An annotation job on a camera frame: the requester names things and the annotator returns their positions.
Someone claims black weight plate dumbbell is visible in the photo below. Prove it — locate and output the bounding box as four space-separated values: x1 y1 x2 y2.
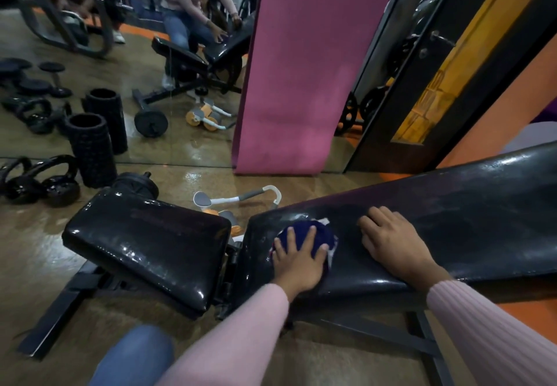
112 172 160 202

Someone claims person's right hand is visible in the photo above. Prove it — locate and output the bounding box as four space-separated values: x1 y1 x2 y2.
358 206 452 293

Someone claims black door with yellow pane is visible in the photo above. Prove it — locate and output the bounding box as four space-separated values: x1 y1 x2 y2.
345 0 557 174

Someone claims black bench back pad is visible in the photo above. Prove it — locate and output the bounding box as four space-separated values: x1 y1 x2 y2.
240 142 557 310

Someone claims person's blue jeans leg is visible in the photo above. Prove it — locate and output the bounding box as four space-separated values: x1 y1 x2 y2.
88 325 176 386

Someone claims black bench seat pad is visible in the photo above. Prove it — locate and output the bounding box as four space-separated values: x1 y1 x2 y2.
62 187 232 318

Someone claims pink yoga mat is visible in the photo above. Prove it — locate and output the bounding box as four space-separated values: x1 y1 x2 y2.
232 0 405 176

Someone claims white and orange ab roller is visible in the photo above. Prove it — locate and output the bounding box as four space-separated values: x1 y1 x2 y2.
193 185 283 238

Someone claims black foam roller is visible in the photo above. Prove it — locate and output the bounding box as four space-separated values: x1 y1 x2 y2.
65 113 117 189

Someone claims person's right forearm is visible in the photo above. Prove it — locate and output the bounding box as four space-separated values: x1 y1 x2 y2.
426 280 557 386

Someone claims person's left forearm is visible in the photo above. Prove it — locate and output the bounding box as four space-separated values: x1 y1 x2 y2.
157 283 290 386

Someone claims black kettlebell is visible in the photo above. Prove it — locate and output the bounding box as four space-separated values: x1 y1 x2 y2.
0 157 43 205
27 154 82 208

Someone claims person's left hand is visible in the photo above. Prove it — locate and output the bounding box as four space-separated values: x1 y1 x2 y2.
271 226 330 303

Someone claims metal door handle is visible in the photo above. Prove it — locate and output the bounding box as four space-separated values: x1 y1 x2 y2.
430 30 456 48

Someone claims blue and white cleaning cloth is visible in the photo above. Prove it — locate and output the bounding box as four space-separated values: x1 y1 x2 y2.
270 219 338 270

